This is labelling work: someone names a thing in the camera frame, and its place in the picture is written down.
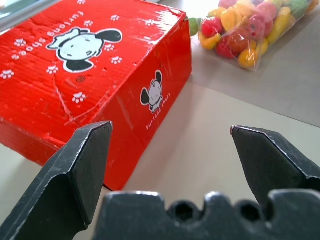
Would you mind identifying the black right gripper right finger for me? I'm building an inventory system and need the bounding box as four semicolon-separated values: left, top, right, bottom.
229;125;320;208

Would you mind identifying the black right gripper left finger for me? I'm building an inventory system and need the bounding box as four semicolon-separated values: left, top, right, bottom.
0;120;113;240

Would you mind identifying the red and white cardboard box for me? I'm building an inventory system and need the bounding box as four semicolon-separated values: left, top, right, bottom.
0;0;193;190

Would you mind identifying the clear bag of toy fruit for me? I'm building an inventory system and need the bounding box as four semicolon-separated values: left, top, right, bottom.
188;0;320;73

